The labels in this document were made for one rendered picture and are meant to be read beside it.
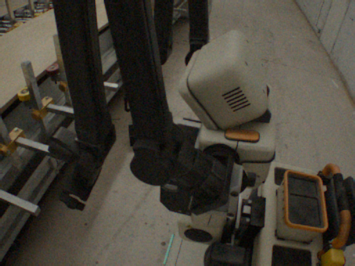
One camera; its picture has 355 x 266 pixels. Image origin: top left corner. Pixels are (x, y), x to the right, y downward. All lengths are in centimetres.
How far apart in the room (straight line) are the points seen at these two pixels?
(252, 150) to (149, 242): 129
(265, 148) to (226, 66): 19
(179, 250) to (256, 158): 94
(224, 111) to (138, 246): 132
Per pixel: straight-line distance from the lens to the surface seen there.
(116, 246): 174
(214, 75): 50
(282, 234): 91
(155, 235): 176
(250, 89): 51
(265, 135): 57
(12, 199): 105
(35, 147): 115
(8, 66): 175
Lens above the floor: 159
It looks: 43 degrees down
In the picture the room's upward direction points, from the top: 5 degrees clockwise
